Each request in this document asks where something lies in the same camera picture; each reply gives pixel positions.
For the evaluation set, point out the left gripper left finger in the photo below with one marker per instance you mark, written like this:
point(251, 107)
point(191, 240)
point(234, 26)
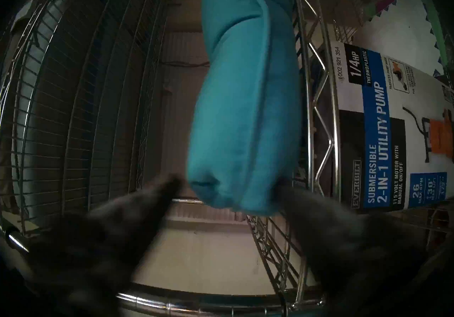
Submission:
point(92, 256)

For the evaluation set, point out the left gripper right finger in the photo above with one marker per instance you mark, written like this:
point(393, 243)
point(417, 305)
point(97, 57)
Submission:
point(347, 249)

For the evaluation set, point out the teal tufted seat cushion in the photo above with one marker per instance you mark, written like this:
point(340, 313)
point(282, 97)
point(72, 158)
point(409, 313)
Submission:
point(244, 107)

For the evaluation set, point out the light blue cushion with ties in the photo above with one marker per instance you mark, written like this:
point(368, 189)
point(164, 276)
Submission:
point(46, 107)

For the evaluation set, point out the blue utility pump box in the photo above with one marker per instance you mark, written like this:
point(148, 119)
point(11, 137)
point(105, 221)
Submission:
point(383, 142)

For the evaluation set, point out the white zigzag edged paper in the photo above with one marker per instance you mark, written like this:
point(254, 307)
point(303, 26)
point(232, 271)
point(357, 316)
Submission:
point(400, 32)

